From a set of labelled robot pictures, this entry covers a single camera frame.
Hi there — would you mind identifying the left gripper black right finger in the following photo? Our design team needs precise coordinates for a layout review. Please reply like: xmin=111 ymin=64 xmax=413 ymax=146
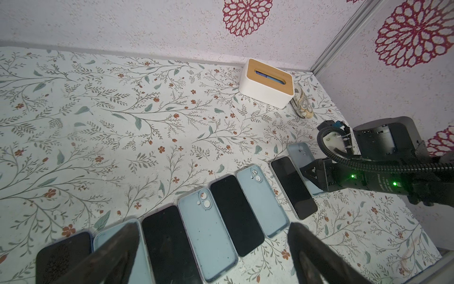
xmin=287 ymin=222 xmax=370 ymax=284

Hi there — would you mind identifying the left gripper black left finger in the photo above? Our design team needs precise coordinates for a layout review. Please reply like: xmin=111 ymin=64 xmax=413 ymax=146
xmin=55 ymin=223 xmax=140 ymax=284

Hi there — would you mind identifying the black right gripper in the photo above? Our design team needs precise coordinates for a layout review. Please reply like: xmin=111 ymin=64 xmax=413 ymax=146
xmin=300 ymin=158 xmax=335 ymax=192

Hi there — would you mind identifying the light blue phone case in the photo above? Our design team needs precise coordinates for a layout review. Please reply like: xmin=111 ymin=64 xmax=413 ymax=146
xmin=93 ymin=218 xmax=156 ymax=284

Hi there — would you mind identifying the black bare phone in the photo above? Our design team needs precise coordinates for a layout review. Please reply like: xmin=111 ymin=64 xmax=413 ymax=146
xmin=210 ymin=175 xmax=265 ymax=257
xmin=35 ymin=231 xmax=93 ymax=284
xmin=271 ymin=157 xmax=318 ymax=220

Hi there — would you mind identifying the purple bare phone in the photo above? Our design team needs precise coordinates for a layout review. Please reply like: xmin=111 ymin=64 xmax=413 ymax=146
xmin=142 ymin=205 xmax=203 ymax=284

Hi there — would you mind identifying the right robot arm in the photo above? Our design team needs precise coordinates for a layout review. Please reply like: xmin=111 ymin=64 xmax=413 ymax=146
xmin=299 ymin=117 xmax=454 ymax=207

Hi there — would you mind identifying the white tissue box wooden lid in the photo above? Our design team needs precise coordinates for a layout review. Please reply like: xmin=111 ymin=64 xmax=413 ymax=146
xmin=238 ymin=59 xmax=294 ymax=109

